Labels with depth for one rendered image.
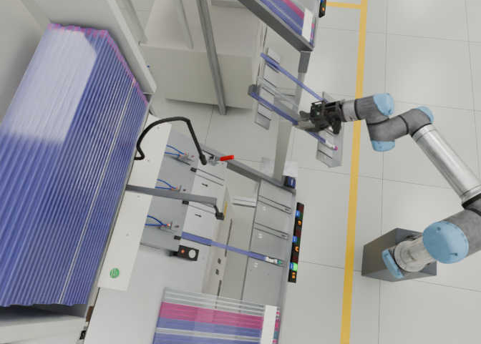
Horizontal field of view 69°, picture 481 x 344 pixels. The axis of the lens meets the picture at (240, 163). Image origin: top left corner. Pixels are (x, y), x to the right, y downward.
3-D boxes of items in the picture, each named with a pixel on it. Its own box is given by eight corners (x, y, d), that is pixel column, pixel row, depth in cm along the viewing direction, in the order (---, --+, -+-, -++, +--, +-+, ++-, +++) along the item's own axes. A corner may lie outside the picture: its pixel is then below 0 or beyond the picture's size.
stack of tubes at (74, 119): (148, 101, 93) (108, 27, 68) (86, 305, 75) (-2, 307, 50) (104, 95, 95) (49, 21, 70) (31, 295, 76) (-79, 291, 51)
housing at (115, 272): (151, 134, 118) (172, 124, 107) (107, 286, 100) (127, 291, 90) (129, 124, 113) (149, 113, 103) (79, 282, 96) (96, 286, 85)
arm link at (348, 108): (362, 105, 124) (361, 125, 121) (349, 108, 127) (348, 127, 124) (354, 94, 119) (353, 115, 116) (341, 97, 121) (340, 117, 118)
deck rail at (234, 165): (285, 191, 156) (296, 189, 151) (285, 195, 155) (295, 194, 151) (143, 124, 115) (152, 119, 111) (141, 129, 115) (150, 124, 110)
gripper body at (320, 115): (309, 102, 128) (341, 95, 120) (319, 114, 134) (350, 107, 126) (307, 120, 125) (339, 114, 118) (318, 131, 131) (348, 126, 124)
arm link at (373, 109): (391, 120, 111) (386, 94, 109) (358, 126, 118) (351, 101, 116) (396, 112, 117) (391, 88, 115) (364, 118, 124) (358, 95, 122)
